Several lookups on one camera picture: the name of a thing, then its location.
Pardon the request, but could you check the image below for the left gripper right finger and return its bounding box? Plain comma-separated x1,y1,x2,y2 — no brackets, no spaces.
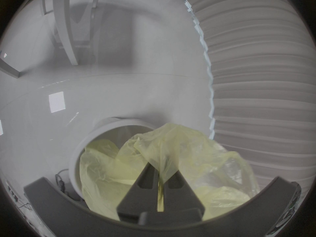
163,170,206,218

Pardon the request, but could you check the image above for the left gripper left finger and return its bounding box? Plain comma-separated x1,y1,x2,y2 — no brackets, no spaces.
117,162,160,222

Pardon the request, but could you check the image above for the yellow plastic bag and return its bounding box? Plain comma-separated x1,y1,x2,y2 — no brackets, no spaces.
79,123,260,221

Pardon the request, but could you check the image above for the white trash bin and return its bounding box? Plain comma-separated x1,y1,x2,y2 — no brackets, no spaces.
68,117,158,199

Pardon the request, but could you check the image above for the white curtain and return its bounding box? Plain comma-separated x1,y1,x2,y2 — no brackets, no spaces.
183,0,316,197

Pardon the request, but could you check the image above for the black cable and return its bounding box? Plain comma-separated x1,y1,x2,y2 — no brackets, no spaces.
55,168,71,197

